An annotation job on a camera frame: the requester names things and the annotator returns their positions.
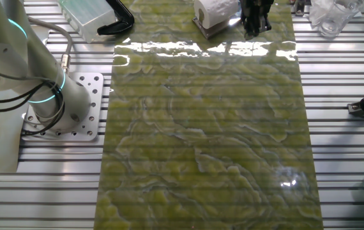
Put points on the clear glass cup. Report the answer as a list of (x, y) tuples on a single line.
[(335, 27)]

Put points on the small dark metal bracket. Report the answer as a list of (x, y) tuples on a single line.
[(298, 8)]

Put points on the crumpled clear plastic bag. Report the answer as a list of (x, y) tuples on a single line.
[(316, 11)]

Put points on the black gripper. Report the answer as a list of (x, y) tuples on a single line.
[(257, 6)]

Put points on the translucent plastic box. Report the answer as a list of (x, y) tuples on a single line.
[(89, 19)]

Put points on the green marble pattern mat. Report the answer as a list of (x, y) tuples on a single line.
[(201, 143)]

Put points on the black C-clamp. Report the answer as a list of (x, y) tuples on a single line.
[(124, 22)]

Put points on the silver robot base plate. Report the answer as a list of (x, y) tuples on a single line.
[(89, 127)]

